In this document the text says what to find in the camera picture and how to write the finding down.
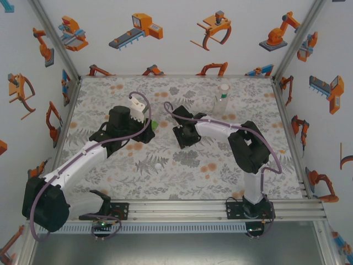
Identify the clear bottle white green label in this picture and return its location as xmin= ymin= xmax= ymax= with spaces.
xmin=211 ymin=84 xmax=231 ymax=116

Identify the floral patterned table cover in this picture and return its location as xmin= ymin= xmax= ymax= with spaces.
xmin=56 ymin=76 xmax=307 ymax=201

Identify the grey metal sheet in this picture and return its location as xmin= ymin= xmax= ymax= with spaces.
xmin=27 ymin=233 xmax=331 ymax=265

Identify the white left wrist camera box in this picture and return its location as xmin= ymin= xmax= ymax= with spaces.
xmin=128 ymin=96 xmax=146 ymax=121

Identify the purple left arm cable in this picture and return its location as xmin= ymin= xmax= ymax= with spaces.
xmin=29 ymin=91 xmax=152 ymax=242

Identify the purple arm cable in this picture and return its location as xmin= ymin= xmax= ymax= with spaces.
xmin=164 ymin=101 xmax=282 ymax=240
xmin=29 ymin=91 xmax=152 ymax=242

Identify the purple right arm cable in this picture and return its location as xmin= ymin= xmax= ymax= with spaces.
xmin=164 ymin=101 xmax=282 ymax=240

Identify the thin aluminium rear rail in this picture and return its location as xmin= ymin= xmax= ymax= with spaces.
xmin=79 ymin=73 xmax=274 ymax=79

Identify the aluminium side rail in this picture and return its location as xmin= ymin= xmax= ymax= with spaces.
xmin=271 ymin=78 xmax=314 ymax=199
xmin=51 ymin=77 xmax=83 ymax=166

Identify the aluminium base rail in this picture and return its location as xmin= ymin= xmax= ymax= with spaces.
xmin=26 ymin=199 xmax=328 ymax=221

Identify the slotted grey cable tray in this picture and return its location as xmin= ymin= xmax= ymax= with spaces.
xmin=37 ymin=222 xmax=247 ymax=234

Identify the aluminium corner post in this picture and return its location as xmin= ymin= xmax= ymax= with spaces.
xmin=27 ymin=0 xmax=83 ymax=83
xmin=271 ymin=0 xmax=328 ymax=82

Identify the aluminium frame leg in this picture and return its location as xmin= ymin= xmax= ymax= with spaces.
xmin=314 ymin=220 xmax=341 ymax=265
xmin=15 ymin=222 xmax=38 ymax=265

